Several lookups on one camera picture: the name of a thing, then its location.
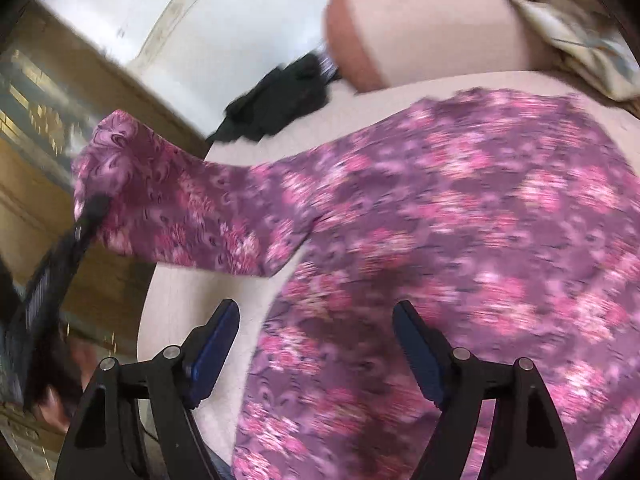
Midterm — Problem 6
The beige patterned cloth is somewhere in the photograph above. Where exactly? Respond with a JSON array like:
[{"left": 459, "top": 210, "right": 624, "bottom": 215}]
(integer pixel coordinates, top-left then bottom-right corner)
[{"left": 500, "top": 0, "right": 631, "bottom": 103}]

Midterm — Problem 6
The person's own body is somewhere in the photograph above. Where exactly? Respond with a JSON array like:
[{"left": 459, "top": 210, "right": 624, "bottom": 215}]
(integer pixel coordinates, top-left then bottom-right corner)
[{"left": 22, "top": 330, "right": 88, "bottom": 411}]

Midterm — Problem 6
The purple floral garment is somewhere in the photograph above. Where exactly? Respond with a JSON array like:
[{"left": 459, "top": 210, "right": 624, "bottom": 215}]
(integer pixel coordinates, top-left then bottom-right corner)
[{"left": 70, "top": 87, "right": 640, "bottom": 480}]

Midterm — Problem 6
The black cloth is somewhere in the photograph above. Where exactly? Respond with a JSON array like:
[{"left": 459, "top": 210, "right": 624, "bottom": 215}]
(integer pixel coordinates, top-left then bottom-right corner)
[{"left": 205, "top": 52, "right": 343, "bottom": 143}]

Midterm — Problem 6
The pink bolster pillow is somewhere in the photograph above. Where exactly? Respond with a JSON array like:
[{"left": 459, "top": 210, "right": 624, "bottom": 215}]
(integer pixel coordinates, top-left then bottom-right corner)
[{"left": 322, "top": 0, "right": 561, "bottom": 93}]

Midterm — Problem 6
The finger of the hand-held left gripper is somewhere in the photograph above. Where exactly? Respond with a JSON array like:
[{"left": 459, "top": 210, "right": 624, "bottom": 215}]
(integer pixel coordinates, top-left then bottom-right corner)
[{"left": 72, "top": 195, "right": 113, "bottom": 241}]

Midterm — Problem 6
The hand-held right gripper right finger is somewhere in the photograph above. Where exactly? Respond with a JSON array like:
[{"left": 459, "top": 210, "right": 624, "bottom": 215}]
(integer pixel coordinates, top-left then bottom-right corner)
[{"left": 392, "top": 301, "right": 578, "bottom": 480}]

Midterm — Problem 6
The person's left hand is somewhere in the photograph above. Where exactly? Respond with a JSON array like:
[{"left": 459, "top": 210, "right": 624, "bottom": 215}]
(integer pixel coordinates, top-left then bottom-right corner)
[{"left": 37, "top": 387, "right": 73, "bottom": 433}]

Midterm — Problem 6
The pink quilted bed sheet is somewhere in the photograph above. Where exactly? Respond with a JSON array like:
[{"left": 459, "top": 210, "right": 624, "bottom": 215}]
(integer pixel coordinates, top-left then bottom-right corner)
[{"left": 135, "top": 67, "right": 640, "bottom": 480}]

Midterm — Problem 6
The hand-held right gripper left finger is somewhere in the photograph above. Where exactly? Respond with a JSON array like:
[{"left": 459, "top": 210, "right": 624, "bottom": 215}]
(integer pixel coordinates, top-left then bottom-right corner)
[{"left": 54, "top": 299, "right": 241, "bottom": 480}]

